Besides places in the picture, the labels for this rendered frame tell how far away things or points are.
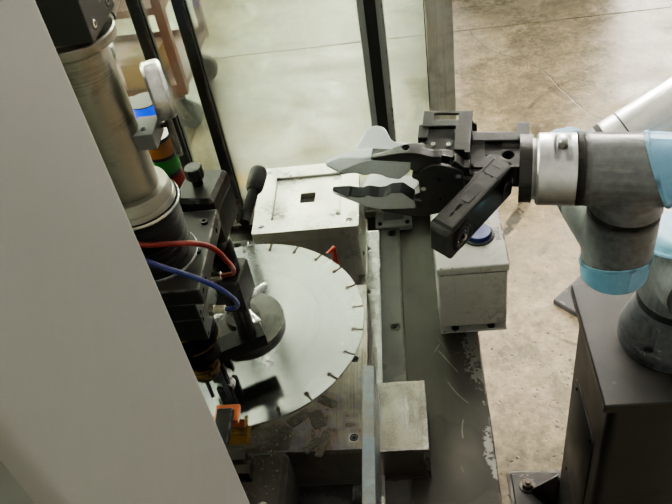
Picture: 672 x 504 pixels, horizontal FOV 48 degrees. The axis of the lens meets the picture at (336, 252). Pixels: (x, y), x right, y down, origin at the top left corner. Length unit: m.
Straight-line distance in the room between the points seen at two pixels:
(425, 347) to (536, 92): 2.11
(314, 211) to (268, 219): 0.08
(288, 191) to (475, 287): 0.38
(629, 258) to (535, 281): 1.55
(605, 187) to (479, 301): 0.47
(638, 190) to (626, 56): 2.71
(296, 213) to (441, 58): 0.35
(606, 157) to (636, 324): 0.49
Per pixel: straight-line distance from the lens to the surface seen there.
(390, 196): 0.82
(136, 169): 0.66
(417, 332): 1.27
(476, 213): 0.76
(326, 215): 1.27
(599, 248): 0.85
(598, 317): 1.30
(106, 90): 0.62
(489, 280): 1.18
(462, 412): 1.17
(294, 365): 0.99
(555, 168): 0.78
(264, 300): 1.06
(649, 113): 0.94
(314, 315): 1.04
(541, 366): 2.18
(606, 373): 1.23
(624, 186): 0.79
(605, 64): 3.42
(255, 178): 0.84
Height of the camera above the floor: 1.71
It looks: 43 degrees down
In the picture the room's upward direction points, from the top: 11 degrees counter-clockwise
